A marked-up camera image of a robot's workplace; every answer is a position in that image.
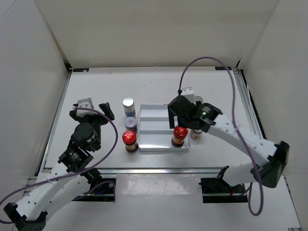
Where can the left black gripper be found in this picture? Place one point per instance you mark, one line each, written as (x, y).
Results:
(103, 120)

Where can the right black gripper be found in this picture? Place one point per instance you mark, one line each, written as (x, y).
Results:
(171, 115)

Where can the red-lid sauce jar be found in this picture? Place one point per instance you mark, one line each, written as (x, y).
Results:
(179, 135)
(129, 138)

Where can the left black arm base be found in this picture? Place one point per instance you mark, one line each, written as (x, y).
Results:
(99, 189)

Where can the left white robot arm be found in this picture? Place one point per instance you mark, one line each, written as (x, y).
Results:
(32, 212)

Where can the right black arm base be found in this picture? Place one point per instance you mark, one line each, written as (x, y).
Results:
(217, 191)

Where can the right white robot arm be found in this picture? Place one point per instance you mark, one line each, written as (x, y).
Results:
(268, 159)

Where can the right small silver-lid jar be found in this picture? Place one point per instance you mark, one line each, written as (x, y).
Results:
(196, 134)

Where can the small silver-lid jar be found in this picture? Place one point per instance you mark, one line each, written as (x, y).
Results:
(131, 124)
(196, 134)

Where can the white three-compartment tray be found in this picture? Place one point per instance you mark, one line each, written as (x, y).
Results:
(154, 132)

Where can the right tall blue-label bottle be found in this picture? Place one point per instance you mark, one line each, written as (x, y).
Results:
(198, 99)

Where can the tall blue-label bottle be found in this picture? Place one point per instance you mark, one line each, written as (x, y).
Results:
(129, 107)
(198, 99)

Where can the left tall blue-label bottle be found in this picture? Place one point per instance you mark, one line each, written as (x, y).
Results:
(129, 107)

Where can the left blue corner label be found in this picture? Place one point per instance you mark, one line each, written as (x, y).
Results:
(80, 70)

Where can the blue corner label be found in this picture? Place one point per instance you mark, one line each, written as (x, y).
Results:
(80, 70)
(220, 68)

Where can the left small silver-lid jar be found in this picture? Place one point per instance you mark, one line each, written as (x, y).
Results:
(131, 124)

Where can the right blue corner label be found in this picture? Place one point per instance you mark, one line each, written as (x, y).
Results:
(220, 68)

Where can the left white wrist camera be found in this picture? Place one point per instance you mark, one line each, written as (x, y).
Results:
(84, 103)

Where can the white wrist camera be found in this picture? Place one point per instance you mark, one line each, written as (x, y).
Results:
(84, 103)
(189, 94)

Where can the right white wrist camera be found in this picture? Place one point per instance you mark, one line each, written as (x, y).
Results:
(189, 94)

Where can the aluminium left rail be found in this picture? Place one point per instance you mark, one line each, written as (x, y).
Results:
(54, 124)

